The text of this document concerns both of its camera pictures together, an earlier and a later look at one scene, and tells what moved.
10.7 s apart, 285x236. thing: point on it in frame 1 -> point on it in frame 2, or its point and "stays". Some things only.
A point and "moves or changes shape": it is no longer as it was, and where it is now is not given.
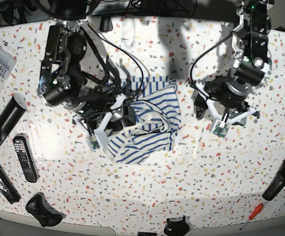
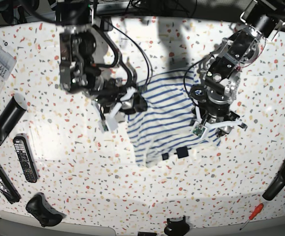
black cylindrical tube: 9,118 stays
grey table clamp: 106,24 stays
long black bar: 1,178 stays
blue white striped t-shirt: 157,120 moves or changes shape
